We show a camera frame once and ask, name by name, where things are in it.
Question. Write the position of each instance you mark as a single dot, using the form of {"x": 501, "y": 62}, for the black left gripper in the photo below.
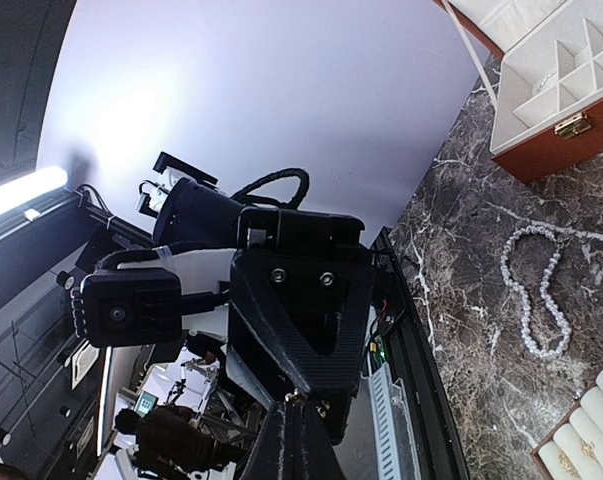
{"x": 299, "y": 303}

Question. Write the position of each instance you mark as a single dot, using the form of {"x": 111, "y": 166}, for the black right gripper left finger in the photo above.
{"x": 275, "y": 454}

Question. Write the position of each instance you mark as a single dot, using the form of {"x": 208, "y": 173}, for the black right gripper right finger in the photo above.
{"x": 313, "y": 455}

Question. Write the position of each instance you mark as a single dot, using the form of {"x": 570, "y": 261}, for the red wooden jewelry box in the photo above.
{"x": 549, "y": 100}

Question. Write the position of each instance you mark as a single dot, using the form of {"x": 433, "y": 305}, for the white slotted cable duct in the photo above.
{"x": 396, "y": 451}

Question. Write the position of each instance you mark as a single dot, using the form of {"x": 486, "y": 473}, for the red earring tray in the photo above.
{"x": 574, "y": 447}

